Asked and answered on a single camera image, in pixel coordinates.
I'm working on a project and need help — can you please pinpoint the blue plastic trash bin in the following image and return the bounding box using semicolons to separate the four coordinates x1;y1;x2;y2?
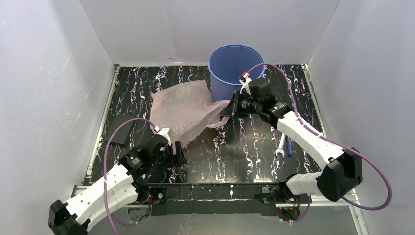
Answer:
208;44;265;102

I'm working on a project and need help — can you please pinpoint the pink plastic trash bag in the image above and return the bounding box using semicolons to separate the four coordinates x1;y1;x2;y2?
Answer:
150;80;230;148

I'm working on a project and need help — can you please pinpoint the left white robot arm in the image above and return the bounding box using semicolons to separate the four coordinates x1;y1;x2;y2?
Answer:
48;134;187;235

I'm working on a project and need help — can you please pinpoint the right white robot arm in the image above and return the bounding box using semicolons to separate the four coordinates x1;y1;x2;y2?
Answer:
221;77;363;202

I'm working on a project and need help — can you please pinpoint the black rectangular block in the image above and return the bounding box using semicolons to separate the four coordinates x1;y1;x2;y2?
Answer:
105;114;135;147

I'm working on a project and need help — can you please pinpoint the silver open-end wrench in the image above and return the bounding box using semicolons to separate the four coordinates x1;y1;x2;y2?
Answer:
275;133;286;158

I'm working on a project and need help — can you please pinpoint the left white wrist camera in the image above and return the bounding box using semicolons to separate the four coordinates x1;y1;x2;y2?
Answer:
153;126;171;145

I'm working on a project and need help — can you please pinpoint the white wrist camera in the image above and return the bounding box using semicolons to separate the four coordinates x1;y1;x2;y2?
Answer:
239;72;252;96
153;126;171;145

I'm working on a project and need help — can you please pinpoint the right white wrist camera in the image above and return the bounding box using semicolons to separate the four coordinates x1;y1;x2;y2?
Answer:
239;72;252;96

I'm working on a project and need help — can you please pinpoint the blue handled screwdriver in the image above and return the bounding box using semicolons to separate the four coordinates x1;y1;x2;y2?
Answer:
286;136;294;157

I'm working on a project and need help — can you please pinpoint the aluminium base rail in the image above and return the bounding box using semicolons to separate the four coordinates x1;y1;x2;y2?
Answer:
63;183;369;235

